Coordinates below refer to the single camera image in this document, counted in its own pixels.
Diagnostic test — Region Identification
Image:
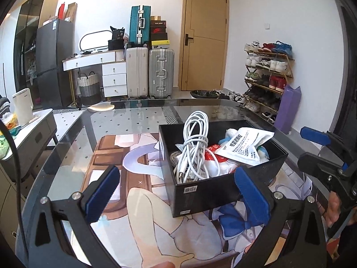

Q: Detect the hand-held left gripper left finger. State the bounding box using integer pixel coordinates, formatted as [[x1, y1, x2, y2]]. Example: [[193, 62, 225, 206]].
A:
[[33, 165, 121, 268]]

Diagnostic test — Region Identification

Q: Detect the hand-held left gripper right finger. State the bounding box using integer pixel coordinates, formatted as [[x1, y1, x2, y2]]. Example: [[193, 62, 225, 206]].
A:
[[234, 166, 327, 268]]

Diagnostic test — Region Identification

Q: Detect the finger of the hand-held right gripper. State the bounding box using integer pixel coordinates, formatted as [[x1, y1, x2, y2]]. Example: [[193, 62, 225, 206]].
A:
[[300, 126, 357, 168], [297, 151, 350, 178]]

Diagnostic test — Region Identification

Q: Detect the black cardboard box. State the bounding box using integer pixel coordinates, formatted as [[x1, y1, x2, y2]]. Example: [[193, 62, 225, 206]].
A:
[[158, 119, 289, 218]]

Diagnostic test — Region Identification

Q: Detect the person's right forearm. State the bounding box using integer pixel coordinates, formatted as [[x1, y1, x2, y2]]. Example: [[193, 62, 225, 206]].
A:
[[333, 214, 357, 268]]

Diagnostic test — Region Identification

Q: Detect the person's right hand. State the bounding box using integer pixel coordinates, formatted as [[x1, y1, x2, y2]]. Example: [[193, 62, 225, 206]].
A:
[[326, 191, 343, 227]]

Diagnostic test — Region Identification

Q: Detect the purple yoga mat bag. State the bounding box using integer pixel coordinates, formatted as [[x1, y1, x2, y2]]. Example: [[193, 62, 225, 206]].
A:
[[273, 85, 302, 133]]

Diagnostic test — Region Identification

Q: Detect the red white plastic bag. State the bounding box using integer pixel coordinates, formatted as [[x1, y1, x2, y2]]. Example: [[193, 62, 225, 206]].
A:
[[204, 143, 238, 177]]

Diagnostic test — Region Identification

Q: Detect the white medicine packet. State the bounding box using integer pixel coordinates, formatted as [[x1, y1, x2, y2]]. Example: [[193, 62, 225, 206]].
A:
[[214, 127, 275, 166]]

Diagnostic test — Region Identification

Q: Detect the printed desk mat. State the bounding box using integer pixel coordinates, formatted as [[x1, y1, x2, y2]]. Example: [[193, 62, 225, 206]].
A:
[[80, 132, 331, 268]]

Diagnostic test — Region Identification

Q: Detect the wooden shoe rack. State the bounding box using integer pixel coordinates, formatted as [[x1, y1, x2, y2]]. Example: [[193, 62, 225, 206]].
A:
[[243, 42, 295, 124]]

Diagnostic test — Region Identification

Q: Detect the grey side cabinet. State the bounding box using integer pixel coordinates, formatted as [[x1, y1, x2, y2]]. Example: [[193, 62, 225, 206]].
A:
[[0, 108, 58, 180]]

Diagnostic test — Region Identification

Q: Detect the scattered pile of shoes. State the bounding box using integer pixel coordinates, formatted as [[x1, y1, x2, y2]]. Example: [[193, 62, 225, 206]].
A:
[[214, 89, 246, 104]]

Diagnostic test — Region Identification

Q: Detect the woven laundry basket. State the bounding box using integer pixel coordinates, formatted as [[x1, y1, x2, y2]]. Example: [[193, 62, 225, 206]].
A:
[[76, 72, 102, 106]]

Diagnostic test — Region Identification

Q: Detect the black trash bin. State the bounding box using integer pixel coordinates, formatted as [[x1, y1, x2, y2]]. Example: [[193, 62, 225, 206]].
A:
[[190, 89, 221, 100]]

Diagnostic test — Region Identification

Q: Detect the colourful clutter pile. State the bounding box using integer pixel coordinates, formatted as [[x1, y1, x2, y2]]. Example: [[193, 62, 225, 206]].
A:
[[0, 96, 23, 157]]

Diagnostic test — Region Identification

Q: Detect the white electric kettle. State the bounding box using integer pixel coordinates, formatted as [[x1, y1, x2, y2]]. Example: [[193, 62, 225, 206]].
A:
[[12, 88, 35, 126]]

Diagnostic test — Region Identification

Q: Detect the white dresser with drawers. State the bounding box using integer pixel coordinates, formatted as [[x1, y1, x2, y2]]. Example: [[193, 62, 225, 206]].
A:
[[62, 50, 128, 98]]

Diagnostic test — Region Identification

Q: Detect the cream suitcase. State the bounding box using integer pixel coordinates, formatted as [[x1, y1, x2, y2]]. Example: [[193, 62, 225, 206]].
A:
[[125, 46, 149, 99]]

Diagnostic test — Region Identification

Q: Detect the silver suitcase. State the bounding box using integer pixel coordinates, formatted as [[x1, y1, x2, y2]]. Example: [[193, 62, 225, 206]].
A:
[[147, 48, 175, 99]]

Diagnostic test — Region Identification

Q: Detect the dark grey fridge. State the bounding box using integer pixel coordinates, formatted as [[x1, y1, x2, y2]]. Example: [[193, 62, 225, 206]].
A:
[[36, 19, 75, 109]]

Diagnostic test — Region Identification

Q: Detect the wooden door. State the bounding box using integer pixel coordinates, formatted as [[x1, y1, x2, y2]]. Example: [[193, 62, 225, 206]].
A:
[[180, 0, 230, 91]]

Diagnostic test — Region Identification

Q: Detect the black bag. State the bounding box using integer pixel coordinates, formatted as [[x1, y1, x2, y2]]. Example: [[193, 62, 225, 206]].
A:
[[108, 25, 126, 50]]

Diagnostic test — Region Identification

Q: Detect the oval mirror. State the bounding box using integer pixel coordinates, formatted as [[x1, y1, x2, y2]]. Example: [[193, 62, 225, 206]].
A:
[[79, 29, 112, 52]]

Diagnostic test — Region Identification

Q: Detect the teal suitcase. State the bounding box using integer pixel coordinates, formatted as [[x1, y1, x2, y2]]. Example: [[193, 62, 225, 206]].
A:
[[129, 5, 152, 48]]

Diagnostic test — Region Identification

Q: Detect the brown cardboard box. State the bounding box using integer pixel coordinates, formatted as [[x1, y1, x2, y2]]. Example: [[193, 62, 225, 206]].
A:
[[66, 2, 78, 22]]

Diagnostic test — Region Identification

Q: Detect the white coiled cable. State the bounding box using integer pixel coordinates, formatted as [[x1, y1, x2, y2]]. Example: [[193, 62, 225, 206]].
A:
[[174, 111, 210, 184]]

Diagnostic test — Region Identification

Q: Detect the black cable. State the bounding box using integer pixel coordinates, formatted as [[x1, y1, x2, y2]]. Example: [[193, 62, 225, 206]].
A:
[[0, 119, 30, 258]]

